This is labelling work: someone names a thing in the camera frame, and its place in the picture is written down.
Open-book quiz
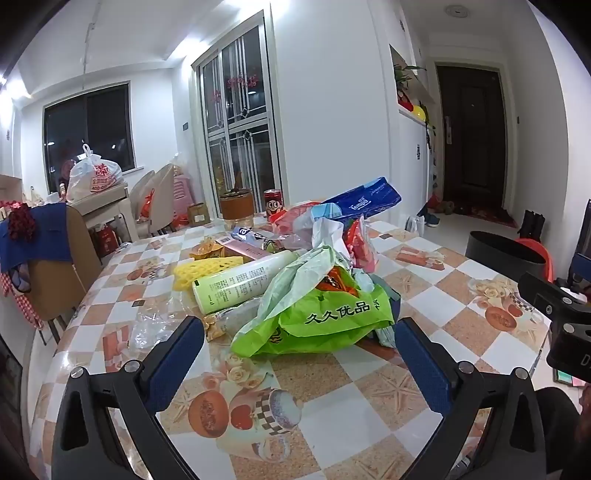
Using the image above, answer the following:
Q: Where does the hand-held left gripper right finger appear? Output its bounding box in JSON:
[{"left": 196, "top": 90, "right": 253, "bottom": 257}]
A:
[{"left": 394, "top": 318, "right": 548, "bottom": 480}]

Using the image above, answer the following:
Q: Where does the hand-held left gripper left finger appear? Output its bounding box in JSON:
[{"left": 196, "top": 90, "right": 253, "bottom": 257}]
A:
[{"left": 51, "top": 315, "right": 206, "bottom": 480}]

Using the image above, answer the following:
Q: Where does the black trash bin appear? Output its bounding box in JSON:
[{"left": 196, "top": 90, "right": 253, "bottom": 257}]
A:
[{"left": 465, "top": 231, "right": 548, "bottom": 280}]

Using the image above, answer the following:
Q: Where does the green plastic bag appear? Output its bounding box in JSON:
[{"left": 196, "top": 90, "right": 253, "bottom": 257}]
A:
[{"left": 231, "top": 281, "right": 395, "bottom": 358}]

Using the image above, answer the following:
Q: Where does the pink cardboard box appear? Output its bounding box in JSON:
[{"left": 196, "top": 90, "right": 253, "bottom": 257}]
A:
[{"left": 217, "top": 237, "right": 278, "bottom": 261}]

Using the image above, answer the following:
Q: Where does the red snack bag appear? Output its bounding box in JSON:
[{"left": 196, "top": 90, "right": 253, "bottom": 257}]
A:
[{"left": 346, "top": 217, "right": 380, "bottom": 273}]

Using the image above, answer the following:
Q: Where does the blue and white wrapper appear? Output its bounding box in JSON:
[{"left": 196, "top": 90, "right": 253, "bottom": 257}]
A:
[{"left": 231, "top": 225, "right": 278, "bottom": 245}]

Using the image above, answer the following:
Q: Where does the white plastic bag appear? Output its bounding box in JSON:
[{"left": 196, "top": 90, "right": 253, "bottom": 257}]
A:
[{"left": 311, "top": 217, "right": 352, "bottom": 259}]

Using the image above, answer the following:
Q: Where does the clear plastic wrap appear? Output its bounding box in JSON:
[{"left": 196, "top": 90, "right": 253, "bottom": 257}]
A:
[{"left": 129, "top": 295, "right": 204, "bottom": 354}]

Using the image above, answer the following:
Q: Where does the silver snack wrapper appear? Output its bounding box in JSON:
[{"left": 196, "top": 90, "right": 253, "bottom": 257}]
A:
[{"left": 203, "top": 298, "right": 264, "bottom": 340}]

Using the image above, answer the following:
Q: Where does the red plastic chair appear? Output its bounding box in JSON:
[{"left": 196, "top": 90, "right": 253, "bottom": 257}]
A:
[{"left": 515, "top": 237, "right": 555, "bottom": 282}]

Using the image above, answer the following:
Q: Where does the yellow foam net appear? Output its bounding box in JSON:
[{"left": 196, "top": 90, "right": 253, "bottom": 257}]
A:
[{"left": 173, "top": 256, "right": 244, "bottom": 291}]

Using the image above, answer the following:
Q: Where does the white cylinder bottle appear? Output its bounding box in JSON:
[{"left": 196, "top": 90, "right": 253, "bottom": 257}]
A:
[{"left": 192, "top": 249, "right": 308, "bottom": 315}]

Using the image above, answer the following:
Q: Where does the orange yellow snack packet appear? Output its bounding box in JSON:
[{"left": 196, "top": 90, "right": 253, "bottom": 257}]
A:
[{"left": 191, "top": 235, "right": 225, "bottom": 259}]

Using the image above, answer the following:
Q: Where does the brown backed chair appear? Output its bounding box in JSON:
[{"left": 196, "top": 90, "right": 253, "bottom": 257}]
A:
[{"left": 28, "top": 205, "right": 105, "bottom": 342}]

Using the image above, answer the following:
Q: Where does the red carton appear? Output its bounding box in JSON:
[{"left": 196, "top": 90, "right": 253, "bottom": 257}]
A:
[{"left": 92, "top": 226, "right": 118, "bottom": 254}]

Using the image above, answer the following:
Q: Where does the red doormat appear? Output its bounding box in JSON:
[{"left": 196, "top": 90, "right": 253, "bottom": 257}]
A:
[{"left": 455, "top": 203, "right": 520, "bottom": 228}]

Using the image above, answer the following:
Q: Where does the small cardboard box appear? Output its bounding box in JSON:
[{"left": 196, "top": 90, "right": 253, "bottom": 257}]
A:
[{"left": 187, "top": 202, "right": 211, "bottom": 227}]

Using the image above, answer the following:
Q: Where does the pale mint plastic bag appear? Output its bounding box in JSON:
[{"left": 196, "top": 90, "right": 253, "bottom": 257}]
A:
[{"left": 259, "top": 247, "right": 352, "bottom": 324}]

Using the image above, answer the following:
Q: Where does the pink plastic stool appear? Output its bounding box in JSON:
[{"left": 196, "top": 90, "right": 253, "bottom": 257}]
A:
[{"left": 173, "top": 174, "right": 197, "bottom": 220}]

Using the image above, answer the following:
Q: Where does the glass cup with brown sleeve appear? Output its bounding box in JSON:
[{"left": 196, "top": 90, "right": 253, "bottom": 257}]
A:
[{"left": 219, "top": 187, "right": 254, "bottom": 232}]

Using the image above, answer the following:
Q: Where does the beige chair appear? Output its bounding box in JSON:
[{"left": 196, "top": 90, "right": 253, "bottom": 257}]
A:
[{"left": 148, "top": 164, "right": 175, "bottom": 236}]

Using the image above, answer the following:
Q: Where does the beige side table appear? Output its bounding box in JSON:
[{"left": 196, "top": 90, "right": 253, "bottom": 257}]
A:
[{"left": 69, "top": 182, "right": 139, "bottom": 245}]

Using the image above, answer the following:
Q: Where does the red checked cloth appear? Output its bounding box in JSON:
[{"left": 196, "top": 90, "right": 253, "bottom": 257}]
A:
[{"left": 0, "top": 268, "right": 42, "bottom": 328}]

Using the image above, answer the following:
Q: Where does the red translucent plastic bag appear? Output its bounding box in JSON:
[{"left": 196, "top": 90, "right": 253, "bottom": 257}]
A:
[{"left": 270, "top": 202, "right": 324, "bottom": 238}]

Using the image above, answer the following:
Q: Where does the red drink can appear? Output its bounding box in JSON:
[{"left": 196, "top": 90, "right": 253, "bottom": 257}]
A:
[{"left": 263, "top": 188, "right": 283, "bottom": 220}]

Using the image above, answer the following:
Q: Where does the blue tissue pack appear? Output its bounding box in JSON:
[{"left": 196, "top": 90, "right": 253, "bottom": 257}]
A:
[{"left": 321, "top": 176, "right": 402, "bottom": 217}]

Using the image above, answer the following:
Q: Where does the blue cloth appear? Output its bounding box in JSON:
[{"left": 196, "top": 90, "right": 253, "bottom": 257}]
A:
[{"left": 0, "top": 202, "right": 75, "bottom": 271}]

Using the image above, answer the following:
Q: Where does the white cabinet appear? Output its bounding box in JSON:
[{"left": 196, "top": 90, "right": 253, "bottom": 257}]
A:
[{"left": 397, "top": 108, "right": 437, "bottom": 232}]

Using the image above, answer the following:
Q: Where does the white bag with red print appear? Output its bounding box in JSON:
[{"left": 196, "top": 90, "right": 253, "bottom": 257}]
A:
[{"left": 66, "top": 144, "right": 124, "bottom": 204}]

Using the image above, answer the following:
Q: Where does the dark red flower bunch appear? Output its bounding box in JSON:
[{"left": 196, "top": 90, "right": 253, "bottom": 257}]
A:
[{"left": 0, "top": 200, "right": 35, "bottom": 241}]

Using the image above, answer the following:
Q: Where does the dark entrance door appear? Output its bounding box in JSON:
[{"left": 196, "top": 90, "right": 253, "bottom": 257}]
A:
[{"left": 435, "top": 65, "right": 506, "bottom": 208}]

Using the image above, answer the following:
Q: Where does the dark window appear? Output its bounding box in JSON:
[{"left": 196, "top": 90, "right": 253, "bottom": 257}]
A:
[{"left": 43, "top": 83, "right": 137, "bottom": 192}]

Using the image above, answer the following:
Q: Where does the sliding glass door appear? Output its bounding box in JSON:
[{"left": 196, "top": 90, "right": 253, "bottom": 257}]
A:
[{"left": 191, "top": 11, "right": 284, "bottom": 217}]

